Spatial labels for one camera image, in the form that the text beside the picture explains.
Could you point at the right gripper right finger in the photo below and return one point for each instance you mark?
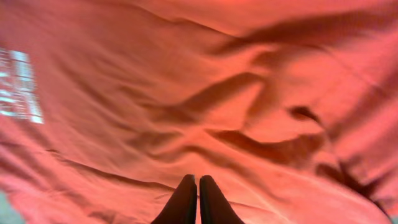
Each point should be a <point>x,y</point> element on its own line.
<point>214,207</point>

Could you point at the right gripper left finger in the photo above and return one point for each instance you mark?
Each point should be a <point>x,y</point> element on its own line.
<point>181,207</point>

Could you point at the orange FRAM t-shirt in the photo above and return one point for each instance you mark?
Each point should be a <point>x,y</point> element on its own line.
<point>291,106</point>

